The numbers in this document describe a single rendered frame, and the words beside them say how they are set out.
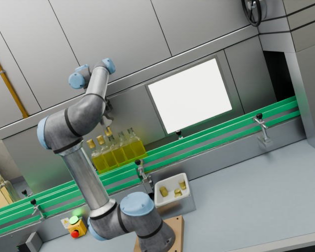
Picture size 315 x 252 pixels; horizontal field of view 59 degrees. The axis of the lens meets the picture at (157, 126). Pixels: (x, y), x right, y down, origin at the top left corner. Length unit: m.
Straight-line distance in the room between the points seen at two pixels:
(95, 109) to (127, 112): 0.63
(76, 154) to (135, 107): 0.65
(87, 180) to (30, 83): 0.86
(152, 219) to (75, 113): 0.48
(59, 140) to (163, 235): 0.53
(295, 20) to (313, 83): 0.29
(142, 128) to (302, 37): 0.93
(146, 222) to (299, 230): 0.53
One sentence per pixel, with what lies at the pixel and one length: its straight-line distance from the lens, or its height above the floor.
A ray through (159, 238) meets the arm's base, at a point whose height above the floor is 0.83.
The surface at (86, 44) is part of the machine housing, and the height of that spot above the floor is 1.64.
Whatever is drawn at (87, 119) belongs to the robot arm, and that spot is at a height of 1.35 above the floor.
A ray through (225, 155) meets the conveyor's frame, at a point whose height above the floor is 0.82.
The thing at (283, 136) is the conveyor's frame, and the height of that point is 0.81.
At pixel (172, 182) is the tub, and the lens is 1.51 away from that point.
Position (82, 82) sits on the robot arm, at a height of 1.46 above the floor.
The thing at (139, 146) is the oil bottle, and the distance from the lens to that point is 1.53.
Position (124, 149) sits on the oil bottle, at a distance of 1.54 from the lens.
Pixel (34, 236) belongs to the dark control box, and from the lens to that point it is 1.73.
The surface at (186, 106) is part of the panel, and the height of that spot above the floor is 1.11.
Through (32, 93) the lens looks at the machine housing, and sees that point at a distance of 1.78.
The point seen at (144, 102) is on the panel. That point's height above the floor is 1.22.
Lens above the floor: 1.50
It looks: 15 degrees down
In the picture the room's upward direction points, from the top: 23 degrees counter-clockwise
